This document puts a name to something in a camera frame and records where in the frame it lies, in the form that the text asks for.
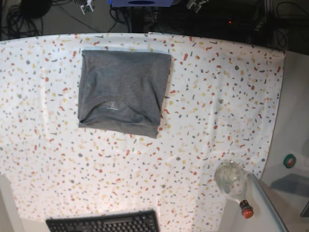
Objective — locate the grey t-shirt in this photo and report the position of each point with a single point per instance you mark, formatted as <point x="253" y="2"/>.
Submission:
<point x="123" y="91"/>

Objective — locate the green tape roll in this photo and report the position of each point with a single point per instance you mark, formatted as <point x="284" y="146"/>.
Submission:
<point x="289" y="161"/>

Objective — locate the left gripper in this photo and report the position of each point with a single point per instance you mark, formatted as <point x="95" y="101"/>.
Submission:
<point x="195" y="5"/>

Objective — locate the clear bottle red cap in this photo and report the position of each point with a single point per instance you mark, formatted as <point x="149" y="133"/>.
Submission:
<point x="231" y="180"/>

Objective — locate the blue box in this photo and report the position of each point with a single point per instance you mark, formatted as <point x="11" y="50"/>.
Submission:
<point x="140" y="3"/>

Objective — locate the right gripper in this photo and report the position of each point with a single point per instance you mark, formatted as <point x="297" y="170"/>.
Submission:
<point x="86" y="7"/>

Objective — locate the black round stand base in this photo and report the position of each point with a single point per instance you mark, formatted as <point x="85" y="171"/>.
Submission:
<point x="34" y="9"/>

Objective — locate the black keyboard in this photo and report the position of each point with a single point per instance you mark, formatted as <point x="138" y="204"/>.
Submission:
<point x="142" y="221"/>

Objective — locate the terrazzo pattern tablecloth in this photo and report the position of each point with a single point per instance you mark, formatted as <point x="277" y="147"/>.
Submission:
<point x="221" y="103"/>

